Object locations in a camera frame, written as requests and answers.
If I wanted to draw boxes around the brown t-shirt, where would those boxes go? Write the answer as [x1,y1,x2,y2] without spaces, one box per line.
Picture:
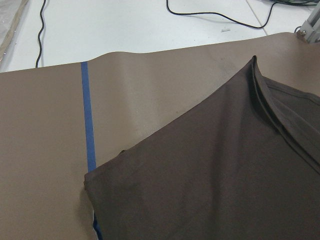
[84,57,320,240]

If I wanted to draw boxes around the long blue tape strip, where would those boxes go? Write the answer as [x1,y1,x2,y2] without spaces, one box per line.
[80,61,97,172]

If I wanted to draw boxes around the clear plastic bag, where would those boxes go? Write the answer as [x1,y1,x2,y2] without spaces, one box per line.
[0,0,29,73]

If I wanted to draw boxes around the black table cable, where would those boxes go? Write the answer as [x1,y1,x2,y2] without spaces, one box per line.
[165,0,278,29]
[34,0,47,68]

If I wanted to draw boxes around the aluminium frame post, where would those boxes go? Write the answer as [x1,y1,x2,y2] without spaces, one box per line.
[299,4,320,43]

